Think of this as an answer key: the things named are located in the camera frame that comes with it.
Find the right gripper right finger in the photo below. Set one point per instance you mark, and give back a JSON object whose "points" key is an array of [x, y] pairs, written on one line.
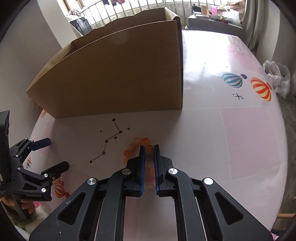
{"points": [[204, 210]]}

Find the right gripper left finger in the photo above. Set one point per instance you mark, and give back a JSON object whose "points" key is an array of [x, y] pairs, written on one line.
{"points": [[96, 210]]}

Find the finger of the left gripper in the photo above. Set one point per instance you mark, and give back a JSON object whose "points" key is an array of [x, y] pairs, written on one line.
{"points": [[23, 148], [55, 170]]}

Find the pink balloon print tablecloth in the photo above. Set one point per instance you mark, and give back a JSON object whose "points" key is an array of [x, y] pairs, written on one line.
{"points": [[230, 128]]}

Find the brown cardboard box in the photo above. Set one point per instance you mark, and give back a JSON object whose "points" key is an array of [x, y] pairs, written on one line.
{"points": [[132, 64]]}

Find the white plastic bag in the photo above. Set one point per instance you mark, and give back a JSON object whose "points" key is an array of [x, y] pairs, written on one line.
{"points": [[279, 77]]}

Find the grey curtain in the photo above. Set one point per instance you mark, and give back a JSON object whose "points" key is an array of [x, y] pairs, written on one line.
{"points": [[261, 24]]}

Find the dark cabinet with clutter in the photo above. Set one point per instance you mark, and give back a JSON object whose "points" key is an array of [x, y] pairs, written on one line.
{"points": [[200, 20]]}

